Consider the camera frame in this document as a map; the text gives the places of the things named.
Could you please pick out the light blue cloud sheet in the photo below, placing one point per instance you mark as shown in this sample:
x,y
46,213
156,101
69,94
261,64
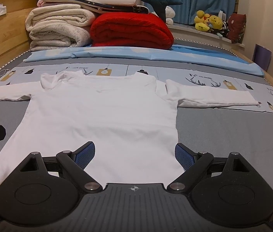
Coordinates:
x,y
177,53

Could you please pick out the purple box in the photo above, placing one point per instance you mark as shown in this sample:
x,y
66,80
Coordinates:
x,y
262,57

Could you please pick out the grey patterned duvet cover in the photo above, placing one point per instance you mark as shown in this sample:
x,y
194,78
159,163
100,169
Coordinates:
x,y
217,130

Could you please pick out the yellow plush toys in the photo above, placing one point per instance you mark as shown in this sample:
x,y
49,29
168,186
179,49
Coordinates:
x,y
205,22

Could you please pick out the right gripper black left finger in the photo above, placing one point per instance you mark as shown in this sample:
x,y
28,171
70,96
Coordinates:
x,y
42,190

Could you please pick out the red folded blanket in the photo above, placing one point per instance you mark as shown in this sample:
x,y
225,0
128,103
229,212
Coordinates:
x,y
131,30

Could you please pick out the cream folded blanket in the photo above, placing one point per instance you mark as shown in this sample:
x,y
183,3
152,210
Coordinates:
x,y
59,26

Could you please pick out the white long-sleeve shirt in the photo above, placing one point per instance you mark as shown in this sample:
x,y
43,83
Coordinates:
x,y
131,120

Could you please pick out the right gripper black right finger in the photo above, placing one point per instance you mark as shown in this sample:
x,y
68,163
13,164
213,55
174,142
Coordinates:
x,y
225,191

